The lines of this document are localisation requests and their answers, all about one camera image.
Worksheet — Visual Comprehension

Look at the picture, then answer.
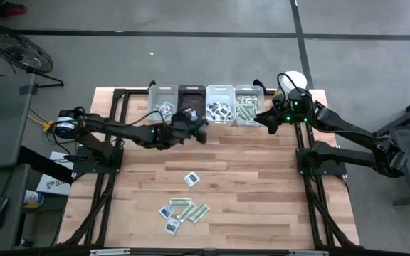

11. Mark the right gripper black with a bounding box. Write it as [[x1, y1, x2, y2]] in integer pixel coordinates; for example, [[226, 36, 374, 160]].
[[253, 88, 315, 126]]

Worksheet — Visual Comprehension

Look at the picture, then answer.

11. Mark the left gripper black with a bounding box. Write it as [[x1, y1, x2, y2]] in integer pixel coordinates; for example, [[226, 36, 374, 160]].
[[157, 110, 209, 149]]

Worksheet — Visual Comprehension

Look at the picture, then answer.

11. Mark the clear plastic bin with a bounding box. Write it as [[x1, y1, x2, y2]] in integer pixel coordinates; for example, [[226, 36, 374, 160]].
[[234, 85, 266, 128]]

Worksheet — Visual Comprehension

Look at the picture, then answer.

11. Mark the dark grey plastic bin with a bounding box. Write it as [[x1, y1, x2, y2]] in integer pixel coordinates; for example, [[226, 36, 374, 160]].
[[177, 85, 207, 120]]

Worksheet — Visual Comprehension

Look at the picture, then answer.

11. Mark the light grey plastic bin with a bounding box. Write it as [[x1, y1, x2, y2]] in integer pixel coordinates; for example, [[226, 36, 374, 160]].
[[147, 84, 179, 124]]

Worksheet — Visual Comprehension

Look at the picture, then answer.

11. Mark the disinfecting wipes canister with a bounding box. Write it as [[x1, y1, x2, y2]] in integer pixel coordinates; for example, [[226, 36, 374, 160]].
[[282, 70, 308, 92]]

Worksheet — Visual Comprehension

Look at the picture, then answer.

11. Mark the white plastic bin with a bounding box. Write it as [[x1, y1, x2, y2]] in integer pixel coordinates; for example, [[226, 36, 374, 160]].
[[205, 85, 237, 127]]

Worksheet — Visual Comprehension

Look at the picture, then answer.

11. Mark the white printed cardboard box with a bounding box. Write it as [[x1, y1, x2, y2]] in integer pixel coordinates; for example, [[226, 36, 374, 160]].
[[36, 151, 74, 197]]

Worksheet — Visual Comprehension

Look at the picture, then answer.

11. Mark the black desk support beam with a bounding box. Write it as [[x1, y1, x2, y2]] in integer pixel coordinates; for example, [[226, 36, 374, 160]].
[[19, 145, 75, 185]]

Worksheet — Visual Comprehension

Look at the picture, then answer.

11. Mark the white and blue can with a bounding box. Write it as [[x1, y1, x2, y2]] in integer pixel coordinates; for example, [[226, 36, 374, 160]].
[[23, 190, 45, 209]]

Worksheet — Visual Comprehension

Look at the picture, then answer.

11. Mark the grey desk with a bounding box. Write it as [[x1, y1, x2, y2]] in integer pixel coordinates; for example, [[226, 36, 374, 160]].
[[0, 73, 37, 171], [0, 163, 31, 252]]

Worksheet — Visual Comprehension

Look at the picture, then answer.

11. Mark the black floor fan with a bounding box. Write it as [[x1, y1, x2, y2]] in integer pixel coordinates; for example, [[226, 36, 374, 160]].
[[0, 23, 65, 89]]

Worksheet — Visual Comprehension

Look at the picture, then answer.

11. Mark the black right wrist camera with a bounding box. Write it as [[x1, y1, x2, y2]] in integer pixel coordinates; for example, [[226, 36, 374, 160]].
[[266, 115, 279, 136]]

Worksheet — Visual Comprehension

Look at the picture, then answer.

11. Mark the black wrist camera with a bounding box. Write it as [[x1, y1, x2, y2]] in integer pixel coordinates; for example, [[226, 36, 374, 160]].
[[196, 128, 209, 145], [266, 115, 279, 136]]

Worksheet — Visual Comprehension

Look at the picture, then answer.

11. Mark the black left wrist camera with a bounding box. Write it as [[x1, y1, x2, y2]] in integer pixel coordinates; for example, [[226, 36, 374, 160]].
[[196, 128, 209, 145]]

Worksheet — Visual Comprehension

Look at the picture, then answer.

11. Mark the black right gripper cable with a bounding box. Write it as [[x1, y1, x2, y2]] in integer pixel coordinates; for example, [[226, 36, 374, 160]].
[[276, 72, 304, 97]]

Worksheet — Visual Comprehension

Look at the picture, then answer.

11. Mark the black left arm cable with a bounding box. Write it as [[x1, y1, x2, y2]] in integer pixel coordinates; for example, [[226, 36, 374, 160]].
[[117, 108, 167, 129]]

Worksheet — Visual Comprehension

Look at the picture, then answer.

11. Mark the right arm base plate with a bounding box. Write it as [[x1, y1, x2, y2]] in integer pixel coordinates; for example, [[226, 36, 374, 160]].
[[296, 147, 348, 176]]

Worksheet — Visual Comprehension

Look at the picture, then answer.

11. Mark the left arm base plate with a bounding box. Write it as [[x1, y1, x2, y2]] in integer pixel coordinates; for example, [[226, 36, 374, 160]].
[[71, 147, 124, 174]]

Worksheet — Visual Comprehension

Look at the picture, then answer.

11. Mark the yellow cable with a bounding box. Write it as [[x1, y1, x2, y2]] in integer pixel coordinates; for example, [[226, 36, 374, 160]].
[[28, 114, 57, 133]]

